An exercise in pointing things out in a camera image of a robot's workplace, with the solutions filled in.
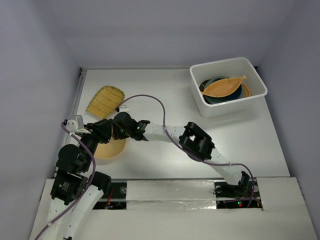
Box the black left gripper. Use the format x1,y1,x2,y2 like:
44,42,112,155
79,117,113,171

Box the yellow round plate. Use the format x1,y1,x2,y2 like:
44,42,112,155
94,137,126,160

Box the yellow green bamboo-pattern plate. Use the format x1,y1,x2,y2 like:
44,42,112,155
86,85,125,119

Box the striped rim round plate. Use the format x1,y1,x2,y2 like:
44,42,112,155
199,79,209,95

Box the orange leaf-shaped plate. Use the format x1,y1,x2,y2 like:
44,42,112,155
201,75,247,99

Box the dark blue leaf dish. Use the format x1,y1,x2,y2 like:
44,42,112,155
203,85,244,105

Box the orange woven round plate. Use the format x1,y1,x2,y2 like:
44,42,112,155
241,84,251,98

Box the teal round ceramic plate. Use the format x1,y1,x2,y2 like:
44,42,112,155
204,76,228,89

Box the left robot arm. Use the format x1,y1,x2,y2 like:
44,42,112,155
35,115,113,240

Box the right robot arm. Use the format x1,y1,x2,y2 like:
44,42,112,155
112,112,250,198

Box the white plastic bin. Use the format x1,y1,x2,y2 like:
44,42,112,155
189,57,268,118

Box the white front panel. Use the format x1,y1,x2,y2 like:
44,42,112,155
30,177,317,240

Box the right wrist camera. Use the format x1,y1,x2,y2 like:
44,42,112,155
115,105,129,113

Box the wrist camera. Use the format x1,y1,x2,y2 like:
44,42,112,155
64,115,88,133
115,105,129,113

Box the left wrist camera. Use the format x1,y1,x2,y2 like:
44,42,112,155
64,115,88,133

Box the aluminium side rail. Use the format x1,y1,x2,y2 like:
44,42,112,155
52,66,87,178

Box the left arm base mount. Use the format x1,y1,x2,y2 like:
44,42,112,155
93,181,127,210

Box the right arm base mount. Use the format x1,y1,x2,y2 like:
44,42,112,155
213,180,263,209

